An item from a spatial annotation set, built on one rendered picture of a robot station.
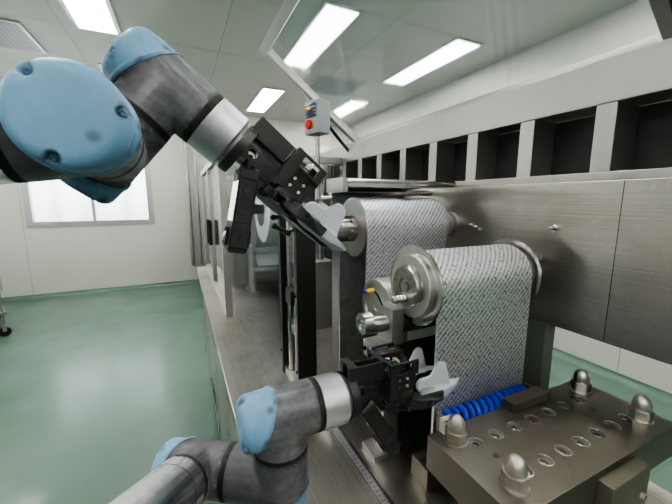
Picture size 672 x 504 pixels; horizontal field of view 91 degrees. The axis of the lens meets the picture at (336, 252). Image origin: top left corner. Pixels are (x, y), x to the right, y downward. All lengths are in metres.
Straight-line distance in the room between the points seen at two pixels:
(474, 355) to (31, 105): 0.67
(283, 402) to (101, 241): 5.72
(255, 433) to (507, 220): 0.70
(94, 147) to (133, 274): 5.86
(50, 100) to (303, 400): 0.40
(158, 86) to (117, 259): 5.71
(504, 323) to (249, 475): 0.51
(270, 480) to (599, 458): 0.48
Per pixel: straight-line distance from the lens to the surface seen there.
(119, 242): 6.07
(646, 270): 0.76
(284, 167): 0.45
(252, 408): 0.48
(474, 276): 0.64
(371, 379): 0.54
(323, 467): 0.75
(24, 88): 0.30
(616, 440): 0.75
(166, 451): 0.61
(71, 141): 0.29
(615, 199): 0.78
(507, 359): 0.77
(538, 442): 0.68
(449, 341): 0.63
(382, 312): 0.65
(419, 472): 0.73
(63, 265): 6.26
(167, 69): 0.45
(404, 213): 0.82
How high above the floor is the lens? 1.41
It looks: 9 degrees down
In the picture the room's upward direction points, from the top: straight up
